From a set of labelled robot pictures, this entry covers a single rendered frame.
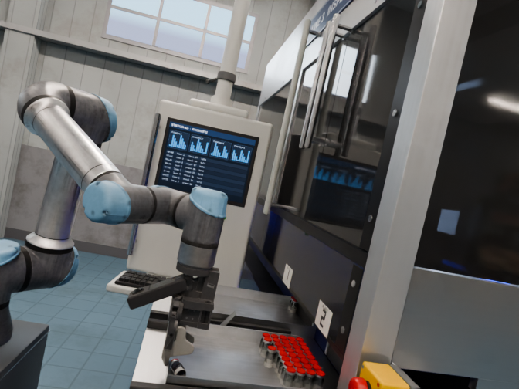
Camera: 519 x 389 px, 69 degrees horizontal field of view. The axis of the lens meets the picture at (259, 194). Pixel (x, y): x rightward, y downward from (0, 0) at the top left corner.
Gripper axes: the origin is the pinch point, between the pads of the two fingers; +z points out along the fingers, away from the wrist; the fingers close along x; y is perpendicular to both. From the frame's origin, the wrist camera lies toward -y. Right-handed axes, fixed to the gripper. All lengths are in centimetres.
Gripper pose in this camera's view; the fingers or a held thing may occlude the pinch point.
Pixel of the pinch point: (163, 358)
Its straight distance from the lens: 85.3
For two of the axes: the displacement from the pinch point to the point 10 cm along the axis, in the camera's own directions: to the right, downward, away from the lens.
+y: 9.6, 2.1, 1.9
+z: -2.2, 9.7, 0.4
